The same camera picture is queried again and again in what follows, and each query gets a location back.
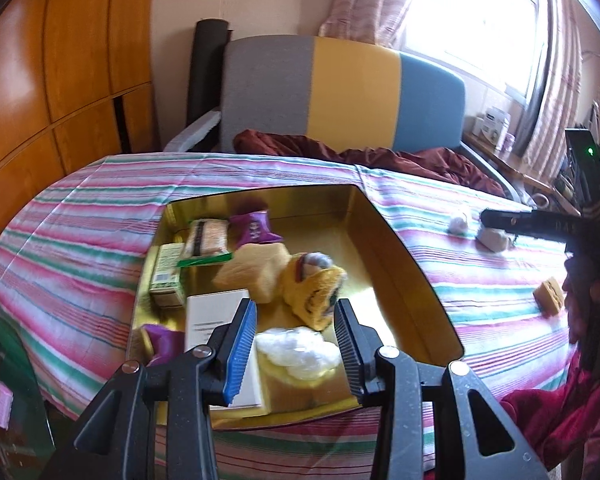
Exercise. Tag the grey yellow blue armchair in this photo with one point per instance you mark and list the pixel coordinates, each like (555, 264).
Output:
(355, 90)

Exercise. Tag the white printed carton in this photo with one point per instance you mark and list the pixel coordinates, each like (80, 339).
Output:
(495, 125)

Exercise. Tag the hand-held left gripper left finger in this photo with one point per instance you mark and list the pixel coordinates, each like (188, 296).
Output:
(240, 345)

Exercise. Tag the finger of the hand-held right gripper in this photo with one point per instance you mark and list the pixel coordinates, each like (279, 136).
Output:
(497, 220)

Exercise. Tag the white flat box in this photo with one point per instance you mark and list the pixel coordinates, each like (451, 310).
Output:
(210, 317)

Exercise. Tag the green and cream carton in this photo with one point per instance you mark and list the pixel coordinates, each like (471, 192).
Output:
(167, 275)

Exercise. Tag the pink patterned curtain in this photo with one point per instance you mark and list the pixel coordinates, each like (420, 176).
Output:
(550, 85)
(370, 0)

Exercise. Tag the small white jar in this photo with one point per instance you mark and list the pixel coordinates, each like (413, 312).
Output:
(508, 142)

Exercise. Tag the purple snack packet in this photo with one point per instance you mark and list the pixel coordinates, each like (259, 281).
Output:
(165, 342)
(255, 227)

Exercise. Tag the yellow plush toy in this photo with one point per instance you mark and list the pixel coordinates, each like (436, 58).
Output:
(312, 290)

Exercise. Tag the small yellow sponge cake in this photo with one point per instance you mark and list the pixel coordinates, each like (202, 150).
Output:
(550, 295)

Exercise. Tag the black rolled mat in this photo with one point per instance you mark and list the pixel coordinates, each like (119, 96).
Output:
(207, 70)

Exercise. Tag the cracker packet with green ends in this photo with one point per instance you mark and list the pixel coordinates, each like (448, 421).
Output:
(207, 240)

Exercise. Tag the wooden wardrobe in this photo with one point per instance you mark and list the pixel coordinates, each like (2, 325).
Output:
(55, 60)

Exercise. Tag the wooden desk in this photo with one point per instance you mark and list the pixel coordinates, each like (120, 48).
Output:
(525, 170)

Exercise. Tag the pink small packet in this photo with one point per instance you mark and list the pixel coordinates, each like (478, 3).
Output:
(2, 405)

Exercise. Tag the bright window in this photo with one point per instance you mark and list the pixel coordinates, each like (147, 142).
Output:
(480, 15)

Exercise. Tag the maroon gold-lined gift box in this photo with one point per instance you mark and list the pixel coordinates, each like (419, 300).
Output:
(380, 260)

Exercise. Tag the person's pink clothing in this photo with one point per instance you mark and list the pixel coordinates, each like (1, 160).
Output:
(555, 420)

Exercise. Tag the white plastic-wrapped snack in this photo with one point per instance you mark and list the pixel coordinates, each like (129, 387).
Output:
(300, 352)

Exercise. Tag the maroon blanket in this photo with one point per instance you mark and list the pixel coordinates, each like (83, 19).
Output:
(380, 157)

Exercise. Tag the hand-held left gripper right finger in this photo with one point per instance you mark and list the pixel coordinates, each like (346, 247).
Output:
(347, 355)

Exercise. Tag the glass side table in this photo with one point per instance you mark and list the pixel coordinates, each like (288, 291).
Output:
(20, 440)

